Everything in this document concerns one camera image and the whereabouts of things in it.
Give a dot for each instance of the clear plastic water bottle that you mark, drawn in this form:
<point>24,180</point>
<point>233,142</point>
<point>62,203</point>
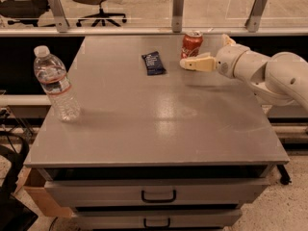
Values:
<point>52,76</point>

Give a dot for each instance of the black drawer handle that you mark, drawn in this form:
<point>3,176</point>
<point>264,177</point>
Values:
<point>156,223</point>
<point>158,198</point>

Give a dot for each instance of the dark blue snack bar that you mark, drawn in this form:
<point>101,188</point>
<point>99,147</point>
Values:
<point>153,64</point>

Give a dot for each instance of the upper grey drawer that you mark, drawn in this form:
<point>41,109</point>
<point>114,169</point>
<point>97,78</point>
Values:
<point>106,193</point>

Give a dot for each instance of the grey metal bracket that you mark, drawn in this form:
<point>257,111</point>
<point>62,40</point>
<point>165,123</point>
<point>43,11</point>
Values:
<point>61,23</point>
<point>177,15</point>
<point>253,22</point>

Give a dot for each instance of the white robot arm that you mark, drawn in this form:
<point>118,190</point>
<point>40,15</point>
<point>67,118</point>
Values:
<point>279,80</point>

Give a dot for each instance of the left grey metal bracket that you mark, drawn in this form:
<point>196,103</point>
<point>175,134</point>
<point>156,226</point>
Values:
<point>61,23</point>

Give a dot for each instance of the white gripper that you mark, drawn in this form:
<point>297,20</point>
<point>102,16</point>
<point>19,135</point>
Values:
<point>227,63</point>

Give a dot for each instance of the right grey metal bracket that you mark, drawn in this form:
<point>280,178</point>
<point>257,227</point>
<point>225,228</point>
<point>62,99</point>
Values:
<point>253,22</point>

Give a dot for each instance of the red coke can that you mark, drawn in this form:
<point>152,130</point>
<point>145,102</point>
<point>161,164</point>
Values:
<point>191,43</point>

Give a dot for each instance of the dark office chair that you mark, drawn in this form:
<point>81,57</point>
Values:
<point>26,12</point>

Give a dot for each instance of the black upper drawer handle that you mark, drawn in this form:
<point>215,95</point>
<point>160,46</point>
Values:
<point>158,198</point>

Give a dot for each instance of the black lower drawer handle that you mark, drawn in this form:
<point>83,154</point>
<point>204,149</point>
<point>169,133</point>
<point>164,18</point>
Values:
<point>156,223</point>

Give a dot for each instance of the lower grey drawer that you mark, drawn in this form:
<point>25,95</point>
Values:
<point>125,220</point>

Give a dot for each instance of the brown cardboard box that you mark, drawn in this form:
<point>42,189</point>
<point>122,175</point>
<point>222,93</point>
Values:
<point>31,182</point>

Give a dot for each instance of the grey drawer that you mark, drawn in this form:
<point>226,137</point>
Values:
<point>106,193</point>
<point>125,220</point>

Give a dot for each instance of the middle grey metal bracket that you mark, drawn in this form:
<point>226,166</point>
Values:
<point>177,15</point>

